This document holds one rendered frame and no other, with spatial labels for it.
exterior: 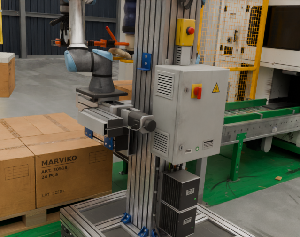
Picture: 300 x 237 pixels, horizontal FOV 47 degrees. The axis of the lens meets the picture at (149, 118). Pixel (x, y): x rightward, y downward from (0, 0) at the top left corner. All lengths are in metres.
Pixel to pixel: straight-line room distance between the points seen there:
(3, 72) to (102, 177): 1.65
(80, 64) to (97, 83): 0.14
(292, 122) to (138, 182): 2.37
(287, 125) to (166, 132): 2.40
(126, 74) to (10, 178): 1.98
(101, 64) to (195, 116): 0.61
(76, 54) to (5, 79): 1.94
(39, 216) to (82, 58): 1.22
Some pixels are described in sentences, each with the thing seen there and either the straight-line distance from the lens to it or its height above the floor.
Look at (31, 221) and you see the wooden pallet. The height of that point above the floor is 0.06.
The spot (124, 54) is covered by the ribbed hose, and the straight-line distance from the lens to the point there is 2.66.
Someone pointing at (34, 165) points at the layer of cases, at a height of 0.47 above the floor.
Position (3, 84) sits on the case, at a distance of 3.84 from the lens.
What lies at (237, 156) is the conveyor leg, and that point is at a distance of 3.47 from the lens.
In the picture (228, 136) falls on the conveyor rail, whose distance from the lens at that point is 3.27.
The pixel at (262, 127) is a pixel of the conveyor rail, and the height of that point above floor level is 0.52.
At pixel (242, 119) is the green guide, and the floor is 0.59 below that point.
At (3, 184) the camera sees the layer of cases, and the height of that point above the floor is 0.37.
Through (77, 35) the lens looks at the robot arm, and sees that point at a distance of 1.99.
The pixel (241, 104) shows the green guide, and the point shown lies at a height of 0.60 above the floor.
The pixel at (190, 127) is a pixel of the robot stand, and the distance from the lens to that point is 1.74.
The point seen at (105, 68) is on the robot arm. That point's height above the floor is 1.17.
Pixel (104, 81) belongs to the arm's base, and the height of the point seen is 1.10.
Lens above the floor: 1.42
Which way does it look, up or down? 15 degrees down
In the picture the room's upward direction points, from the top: 4 degrees clockwise
